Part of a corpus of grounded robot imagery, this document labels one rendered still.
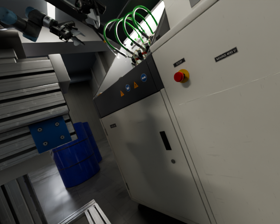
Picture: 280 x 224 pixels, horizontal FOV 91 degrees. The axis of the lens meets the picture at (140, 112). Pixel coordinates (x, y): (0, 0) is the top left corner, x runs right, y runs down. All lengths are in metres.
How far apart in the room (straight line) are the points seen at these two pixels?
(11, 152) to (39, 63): 0.25
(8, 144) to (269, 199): 0.79
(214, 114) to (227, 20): 0.28
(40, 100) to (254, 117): 0.62
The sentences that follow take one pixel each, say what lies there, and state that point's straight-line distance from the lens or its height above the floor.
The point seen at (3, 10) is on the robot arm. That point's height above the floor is 1.47.
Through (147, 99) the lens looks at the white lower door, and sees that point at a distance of 0.69.
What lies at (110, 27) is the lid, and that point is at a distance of 1.56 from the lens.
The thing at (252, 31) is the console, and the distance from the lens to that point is 0.51.
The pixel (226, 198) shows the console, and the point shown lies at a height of 0.29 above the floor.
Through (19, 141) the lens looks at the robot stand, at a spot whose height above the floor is 0.78.
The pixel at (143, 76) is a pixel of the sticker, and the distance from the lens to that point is 0.69.
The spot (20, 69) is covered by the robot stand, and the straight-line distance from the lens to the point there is 0.50.
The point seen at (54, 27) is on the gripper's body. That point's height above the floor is 1.43.
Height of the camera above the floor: 0.74
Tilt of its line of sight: 1 degrees down
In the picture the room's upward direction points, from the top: 21 degrees counter-clockwise
